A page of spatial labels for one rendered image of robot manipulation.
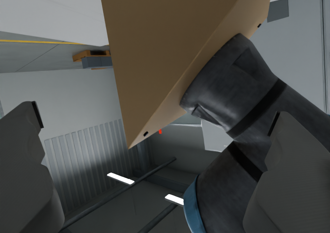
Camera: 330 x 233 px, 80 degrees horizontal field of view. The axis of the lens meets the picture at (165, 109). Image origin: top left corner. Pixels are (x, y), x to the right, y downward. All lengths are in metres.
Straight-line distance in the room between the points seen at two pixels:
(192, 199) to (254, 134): 0.14
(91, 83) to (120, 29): 9.01
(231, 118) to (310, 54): 2.43
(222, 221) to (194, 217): 0.04
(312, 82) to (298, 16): 0.73
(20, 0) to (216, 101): 0.36
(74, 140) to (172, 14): 8.74
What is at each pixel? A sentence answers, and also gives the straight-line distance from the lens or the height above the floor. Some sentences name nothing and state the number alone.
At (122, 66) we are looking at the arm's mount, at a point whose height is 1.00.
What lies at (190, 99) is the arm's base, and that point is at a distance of 0.29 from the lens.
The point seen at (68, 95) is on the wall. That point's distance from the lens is 8.81.
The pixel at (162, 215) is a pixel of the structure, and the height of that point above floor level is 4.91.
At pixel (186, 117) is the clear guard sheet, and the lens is 4.11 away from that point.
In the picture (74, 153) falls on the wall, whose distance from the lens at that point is 9.01.
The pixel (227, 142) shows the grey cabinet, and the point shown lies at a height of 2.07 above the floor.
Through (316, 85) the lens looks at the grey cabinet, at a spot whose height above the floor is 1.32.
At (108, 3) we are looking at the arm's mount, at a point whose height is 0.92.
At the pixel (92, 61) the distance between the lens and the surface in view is 5.47.
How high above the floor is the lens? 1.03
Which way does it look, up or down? 8 degrees up
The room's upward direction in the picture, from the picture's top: 171 degrees clockwise
